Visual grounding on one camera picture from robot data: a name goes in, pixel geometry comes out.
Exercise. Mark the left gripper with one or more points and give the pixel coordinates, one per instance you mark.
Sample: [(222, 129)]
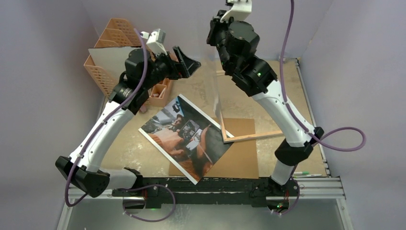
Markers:
[(186, 66)]

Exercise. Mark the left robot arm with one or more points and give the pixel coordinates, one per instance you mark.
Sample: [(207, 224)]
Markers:
[(82, 168)]

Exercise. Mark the pink capped small bottle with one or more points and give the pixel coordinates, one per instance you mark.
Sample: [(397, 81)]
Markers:
[(143, 109)]

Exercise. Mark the white wooden picture frame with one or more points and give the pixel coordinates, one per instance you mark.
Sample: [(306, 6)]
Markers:
[(228, 101)]

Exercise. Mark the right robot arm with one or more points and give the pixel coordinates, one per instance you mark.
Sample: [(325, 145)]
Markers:
[(236, 43)]

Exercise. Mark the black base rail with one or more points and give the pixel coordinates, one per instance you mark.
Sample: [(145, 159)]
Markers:
[(261, 192)]

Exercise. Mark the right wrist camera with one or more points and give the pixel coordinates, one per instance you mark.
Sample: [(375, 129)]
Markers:
[(239, 10)]

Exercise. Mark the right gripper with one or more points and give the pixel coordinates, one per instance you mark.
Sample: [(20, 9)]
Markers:
[(214, 27)]

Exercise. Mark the green capped marker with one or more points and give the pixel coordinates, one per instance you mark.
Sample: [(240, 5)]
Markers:
[(300, 173)]

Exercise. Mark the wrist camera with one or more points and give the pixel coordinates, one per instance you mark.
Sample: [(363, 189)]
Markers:
[(239, 10), (155, 41)]

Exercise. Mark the white board in organizer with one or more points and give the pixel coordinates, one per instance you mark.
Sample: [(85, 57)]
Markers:
[(105, 65)]

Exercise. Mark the printed photo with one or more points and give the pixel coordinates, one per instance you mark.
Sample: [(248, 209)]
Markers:
[(189, 138)]

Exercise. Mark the brown cardboard backing board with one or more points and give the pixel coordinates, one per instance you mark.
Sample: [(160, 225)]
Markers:
[(240, 160)]

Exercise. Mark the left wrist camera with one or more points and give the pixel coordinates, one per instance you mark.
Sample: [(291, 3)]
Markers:
[(155, 41)]

